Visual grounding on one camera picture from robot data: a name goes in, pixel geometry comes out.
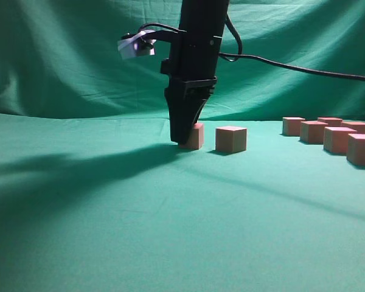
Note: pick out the green cloth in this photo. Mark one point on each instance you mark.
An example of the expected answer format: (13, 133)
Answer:
(95, 197)

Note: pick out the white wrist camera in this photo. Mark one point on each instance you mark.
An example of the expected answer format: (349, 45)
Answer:
(135, 45)

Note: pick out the pink cube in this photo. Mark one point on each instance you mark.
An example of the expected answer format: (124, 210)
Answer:
(291, 126)
(196, 138)
(358, 126)
(312, 132)
(356, 149)
(336, 139)
(230, 139)
(331, 121)

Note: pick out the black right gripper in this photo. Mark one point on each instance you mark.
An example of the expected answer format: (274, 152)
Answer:
(192, 64)

